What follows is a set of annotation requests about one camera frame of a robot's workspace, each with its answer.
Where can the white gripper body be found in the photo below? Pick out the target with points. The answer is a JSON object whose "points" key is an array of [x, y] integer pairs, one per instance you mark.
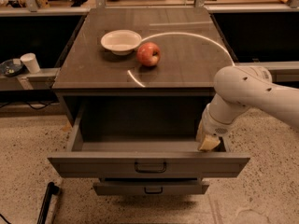
{"points": [[213, 127]]}

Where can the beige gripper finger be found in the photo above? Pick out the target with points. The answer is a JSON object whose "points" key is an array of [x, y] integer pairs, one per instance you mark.
{"points": [[200, 135], [208, 142]]}

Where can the grey top drawer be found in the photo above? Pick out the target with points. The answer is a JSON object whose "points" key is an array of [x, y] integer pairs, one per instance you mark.
{"points": [[89, 154]]}

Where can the grey drawer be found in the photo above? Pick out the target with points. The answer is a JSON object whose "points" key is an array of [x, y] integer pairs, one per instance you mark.
{"points": [[89, 154], [150, 186]]}

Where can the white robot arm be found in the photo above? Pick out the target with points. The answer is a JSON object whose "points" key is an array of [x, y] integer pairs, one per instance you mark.
{"points": [[238, 88]]}

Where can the grey drawer cabinet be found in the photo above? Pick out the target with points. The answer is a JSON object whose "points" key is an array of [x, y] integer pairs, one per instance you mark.
{"points": [[133, 100]]}

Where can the grey bottom drawer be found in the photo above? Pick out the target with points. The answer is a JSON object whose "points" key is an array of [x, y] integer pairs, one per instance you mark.
{"points": [[150, 186]]}

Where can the red apple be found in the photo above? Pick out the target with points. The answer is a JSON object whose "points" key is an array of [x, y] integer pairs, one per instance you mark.
{"points": [[148, 54]]}

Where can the white bowl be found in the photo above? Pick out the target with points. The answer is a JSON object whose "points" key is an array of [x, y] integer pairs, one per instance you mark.
{"points": [[121, 42]]}

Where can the black pole on floor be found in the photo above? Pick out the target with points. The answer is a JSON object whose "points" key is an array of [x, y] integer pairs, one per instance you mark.
{"points": [[51, 190]]}

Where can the white paper cup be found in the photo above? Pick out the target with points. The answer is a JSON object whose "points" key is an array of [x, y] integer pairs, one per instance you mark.
{"points": [[31, 63]]}

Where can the dark blue plate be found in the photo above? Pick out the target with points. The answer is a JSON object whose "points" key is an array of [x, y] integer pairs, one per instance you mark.
{"points": [[11, 67]]}

